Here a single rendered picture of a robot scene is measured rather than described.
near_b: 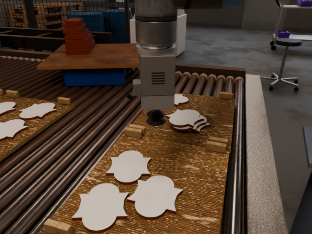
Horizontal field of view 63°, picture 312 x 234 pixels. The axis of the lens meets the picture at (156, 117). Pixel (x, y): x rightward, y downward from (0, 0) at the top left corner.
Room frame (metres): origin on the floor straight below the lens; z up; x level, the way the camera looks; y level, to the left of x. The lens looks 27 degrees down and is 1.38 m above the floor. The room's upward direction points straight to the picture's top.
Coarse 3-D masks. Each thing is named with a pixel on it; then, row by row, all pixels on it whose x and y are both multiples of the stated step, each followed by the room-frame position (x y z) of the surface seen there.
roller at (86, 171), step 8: (136, 112) 0.93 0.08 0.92; (128, 120) 0.86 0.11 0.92; (120, 128) 0.80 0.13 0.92; (112, 136) 0.75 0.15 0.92; (120, 136) 0.75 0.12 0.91; (112, 144) 0.70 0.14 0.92; (104, 152) 0.65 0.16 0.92; (96, 160) 0.61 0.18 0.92; (88, 168) 0.57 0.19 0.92; (80, 176) 0.54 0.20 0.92; (72, 184) 0.51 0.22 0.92; (64, 192) 0.48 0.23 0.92; (72, 192) 0.48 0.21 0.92; (64, 200) 0.45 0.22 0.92; (56, 208) 0.43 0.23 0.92; (48, 216) 0.40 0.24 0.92; (40, 224) 0.38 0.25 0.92; (32, 232) 0.36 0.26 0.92
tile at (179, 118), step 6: (174, 114) 0.82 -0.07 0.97; (180, 114) 0.82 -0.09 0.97; (186, 114) 0.82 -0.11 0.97; (192, 114) 0.82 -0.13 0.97; (198, 114) 0.82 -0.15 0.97; (174, 120) 0.78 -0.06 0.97; (180, 120) 0.78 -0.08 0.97; (186, 120) 0.78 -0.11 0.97; (192, 120) 0.78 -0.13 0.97; (198, 120) 0.78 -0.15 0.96; (174, 126) 0.75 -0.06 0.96; (180, 126) 0.74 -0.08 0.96; (186, 126) 0.75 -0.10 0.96; (192, 126) 0.74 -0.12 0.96
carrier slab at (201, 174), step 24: (120, 144) 0.67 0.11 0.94; (144, 144) 0.67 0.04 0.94; (168, 144) 0.67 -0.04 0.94; (96, 168) 0.55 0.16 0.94; (168, 168) 0.55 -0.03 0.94; (192, 168) 0.55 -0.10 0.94; (216, 168) 0.55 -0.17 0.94; (120, 192) 0.46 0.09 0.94; (192, 192) 0.46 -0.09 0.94; (216, 192) 0.46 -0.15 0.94; (168, 216) 0.39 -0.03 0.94; (192, 216) 0.39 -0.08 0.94; (216, 216) 0.39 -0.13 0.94
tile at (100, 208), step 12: (96, 192) 0.45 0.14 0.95; (108, 192) 0.45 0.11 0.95; (84, 204) 0.41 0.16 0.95; (96, 204) 0.41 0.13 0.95; (108, 204) 0.41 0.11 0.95; (120, 204) 0.41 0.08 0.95; (72, 216) 0.38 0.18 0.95; (84, 216) 0.38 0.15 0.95; (96, 216) 0.38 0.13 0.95; (108, 216) 0.38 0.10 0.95; (120, 216) 0.38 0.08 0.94; (96, 228) 0.35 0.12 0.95; (108, 228) 0.36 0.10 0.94
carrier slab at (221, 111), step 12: (192, 96) 1.06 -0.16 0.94; (204, 96) 1.06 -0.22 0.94; (180, 108) 0.93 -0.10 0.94; (192, 108) 0.93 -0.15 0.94; (204, 108) 0.93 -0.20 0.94; (216, 108) 0.93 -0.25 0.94; (228, 108) 0.93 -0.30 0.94; (144, 120) 0.83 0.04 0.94; (216, 120) 0.83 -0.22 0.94; (228, 120) 0.83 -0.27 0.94; (156, 132) 0.74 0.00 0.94; (168, 132) 0.74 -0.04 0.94; (180, 132) 0.74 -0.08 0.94; (192, 132) 0.74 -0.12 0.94; (204, 132) 0.74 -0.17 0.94; (216, 132) 0.74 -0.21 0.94; (228, 132) 0.74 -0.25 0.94; (192, 144) 0.68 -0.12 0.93; (204, 144) 0.67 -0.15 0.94; (228, 144) 0.67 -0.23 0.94
